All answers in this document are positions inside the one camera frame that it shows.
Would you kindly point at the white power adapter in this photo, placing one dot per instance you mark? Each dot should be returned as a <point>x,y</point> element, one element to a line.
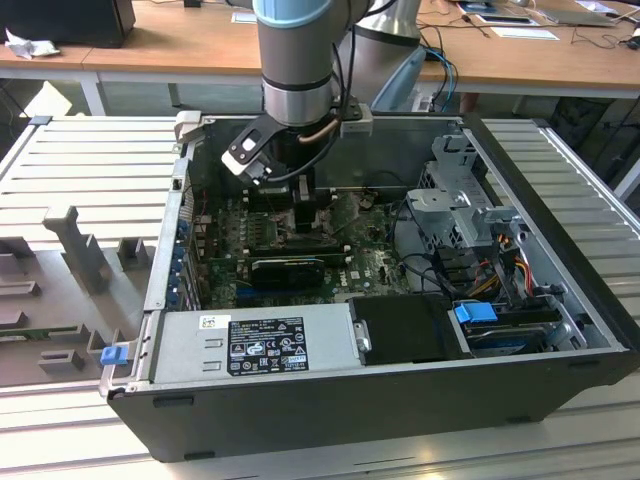
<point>424,102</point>

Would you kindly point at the blue case latch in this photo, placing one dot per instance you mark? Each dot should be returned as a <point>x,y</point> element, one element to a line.
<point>112,356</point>

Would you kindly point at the blue booklet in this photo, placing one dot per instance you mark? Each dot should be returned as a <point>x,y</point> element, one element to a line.
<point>477,7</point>

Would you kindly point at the dark table end cap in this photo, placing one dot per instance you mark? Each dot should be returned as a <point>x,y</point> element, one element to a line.
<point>541,123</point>
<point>41,121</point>

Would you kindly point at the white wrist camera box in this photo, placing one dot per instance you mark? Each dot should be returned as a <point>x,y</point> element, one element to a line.
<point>247,147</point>

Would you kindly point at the green motherboard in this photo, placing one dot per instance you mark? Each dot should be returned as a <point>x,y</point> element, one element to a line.
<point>367,250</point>

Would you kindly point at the black PC case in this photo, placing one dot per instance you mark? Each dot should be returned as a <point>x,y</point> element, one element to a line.
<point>350,415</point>

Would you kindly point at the blue disk carrier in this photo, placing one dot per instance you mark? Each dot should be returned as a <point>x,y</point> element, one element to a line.
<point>475,314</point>

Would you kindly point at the white paper sheet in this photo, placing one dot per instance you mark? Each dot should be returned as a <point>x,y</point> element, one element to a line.
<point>525,33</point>
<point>242,17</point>

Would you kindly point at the crumpled white paper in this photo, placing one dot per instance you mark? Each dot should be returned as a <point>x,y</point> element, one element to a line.
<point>30,47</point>

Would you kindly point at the metal locking lever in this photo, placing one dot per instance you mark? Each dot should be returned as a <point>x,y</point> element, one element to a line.
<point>271,210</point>

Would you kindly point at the black graphics card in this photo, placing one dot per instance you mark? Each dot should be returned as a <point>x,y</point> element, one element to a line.
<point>287,274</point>

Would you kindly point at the grey laptop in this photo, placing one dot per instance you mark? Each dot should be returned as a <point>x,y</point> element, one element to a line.
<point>580,17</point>

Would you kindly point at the dark flat tablet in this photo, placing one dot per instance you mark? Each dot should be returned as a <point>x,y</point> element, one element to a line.
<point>502,19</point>

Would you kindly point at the grey parts rack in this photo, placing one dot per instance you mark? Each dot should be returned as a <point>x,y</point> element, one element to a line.
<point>50,295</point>

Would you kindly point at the silver power supply unit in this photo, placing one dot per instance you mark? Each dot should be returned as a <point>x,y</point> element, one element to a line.
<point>185,350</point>

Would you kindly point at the hard disk drive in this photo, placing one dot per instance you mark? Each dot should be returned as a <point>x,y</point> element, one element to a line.
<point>500,342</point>

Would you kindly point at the black computer tower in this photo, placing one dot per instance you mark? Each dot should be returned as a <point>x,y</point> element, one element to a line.
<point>65,22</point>

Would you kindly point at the green RAM stick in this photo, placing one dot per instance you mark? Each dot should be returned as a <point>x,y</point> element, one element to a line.
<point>30,335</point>

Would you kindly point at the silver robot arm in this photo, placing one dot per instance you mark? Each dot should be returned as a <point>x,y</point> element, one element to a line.
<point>295,60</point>

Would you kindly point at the metal drive cage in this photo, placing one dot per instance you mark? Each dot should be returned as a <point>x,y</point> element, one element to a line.
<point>440,210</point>

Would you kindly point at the blue expansion slot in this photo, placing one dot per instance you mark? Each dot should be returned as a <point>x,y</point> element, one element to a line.
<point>243,290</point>

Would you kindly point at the round coin battery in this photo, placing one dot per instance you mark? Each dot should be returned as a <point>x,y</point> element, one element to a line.
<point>370,201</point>

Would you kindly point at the black plastic shroud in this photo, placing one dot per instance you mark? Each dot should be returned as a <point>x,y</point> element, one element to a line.
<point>405,330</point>

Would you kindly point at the CPU socket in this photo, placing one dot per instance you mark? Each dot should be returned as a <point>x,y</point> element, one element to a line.
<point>324,225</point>

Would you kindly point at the grey camera box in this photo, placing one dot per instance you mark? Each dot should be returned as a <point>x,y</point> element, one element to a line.
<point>356,127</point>

